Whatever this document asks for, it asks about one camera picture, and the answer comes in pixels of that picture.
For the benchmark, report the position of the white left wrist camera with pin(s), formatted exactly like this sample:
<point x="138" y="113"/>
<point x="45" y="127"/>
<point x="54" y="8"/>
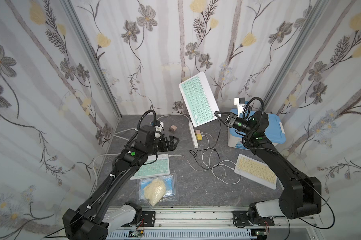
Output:
<point x="159" y="131"/>

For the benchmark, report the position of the bag of blue masks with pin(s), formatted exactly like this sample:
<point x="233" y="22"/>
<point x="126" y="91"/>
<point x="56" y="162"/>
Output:
<point x="171" y="194"/>

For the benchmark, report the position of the green white keyboard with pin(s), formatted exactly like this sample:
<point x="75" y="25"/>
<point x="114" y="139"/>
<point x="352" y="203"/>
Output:
<point x="199" y="99"/>
<point x="156" y="166"/>

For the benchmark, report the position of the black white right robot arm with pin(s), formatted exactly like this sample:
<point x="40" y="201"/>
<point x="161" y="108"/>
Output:
<point x="301" y="196"/>

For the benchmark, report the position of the cream cloth bundle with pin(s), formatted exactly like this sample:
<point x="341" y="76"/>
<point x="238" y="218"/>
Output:
<point x="154" y="191"/>

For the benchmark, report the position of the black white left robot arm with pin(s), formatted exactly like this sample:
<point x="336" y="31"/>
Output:
<point x="114" y="180"/>

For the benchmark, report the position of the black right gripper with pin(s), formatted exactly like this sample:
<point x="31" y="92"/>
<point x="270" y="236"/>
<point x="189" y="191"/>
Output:
<point x="231" y="120"/>

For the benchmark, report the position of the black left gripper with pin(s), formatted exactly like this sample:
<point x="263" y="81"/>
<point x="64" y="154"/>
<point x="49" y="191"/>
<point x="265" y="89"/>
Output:
<point x="167" y="143"/>

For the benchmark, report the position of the white cable yellow keyboard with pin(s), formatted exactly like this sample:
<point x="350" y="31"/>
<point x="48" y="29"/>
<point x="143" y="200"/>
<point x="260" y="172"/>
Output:
<point x="211" y="141"/>

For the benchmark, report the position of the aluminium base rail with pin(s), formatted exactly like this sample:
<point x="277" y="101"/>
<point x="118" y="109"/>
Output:
<point x="210" y="223"/>

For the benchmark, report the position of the white power strip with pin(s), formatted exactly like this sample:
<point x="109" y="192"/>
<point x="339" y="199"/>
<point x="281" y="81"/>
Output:
<point x="193" y="135"/>

